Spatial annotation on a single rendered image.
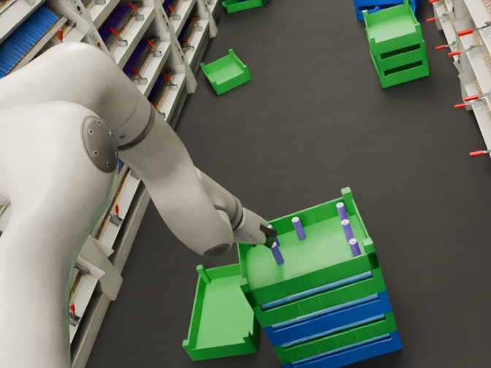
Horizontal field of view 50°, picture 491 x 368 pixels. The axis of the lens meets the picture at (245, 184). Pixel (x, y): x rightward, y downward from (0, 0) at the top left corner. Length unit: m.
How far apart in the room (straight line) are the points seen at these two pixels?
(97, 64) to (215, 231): 0.34
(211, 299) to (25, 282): 1.22
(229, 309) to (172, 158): 0.93
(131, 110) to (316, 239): 0.70
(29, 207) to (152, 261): 1.48
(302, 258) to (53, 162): 0.85
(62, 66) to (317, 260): 0.79
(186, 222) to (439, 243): 0.98
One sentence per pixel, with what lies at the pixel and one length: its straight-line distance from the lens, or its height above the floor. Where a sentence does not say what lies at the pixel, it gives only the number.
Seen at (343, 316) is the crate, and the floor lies 0.19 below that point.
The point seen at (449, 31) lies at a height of 0.12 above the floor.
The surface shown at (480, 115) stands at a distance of 1.91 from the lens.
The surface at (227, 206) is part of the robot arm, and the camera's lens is 0.96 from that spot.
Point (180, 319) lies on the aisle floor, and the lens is 1.73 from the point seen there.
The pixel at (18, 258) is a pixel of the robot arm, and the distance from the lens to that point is 0.53.
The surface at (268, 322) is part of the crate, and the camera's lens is 1.26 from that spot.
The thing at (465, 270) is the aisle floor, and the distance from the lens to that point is 1.58.
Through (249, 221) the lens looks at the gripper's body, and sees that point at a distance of 1.03.
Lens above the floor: 1.22
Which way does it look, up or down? 36 degrees down
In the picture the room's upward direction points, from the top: 24 degrees counter-clockwise
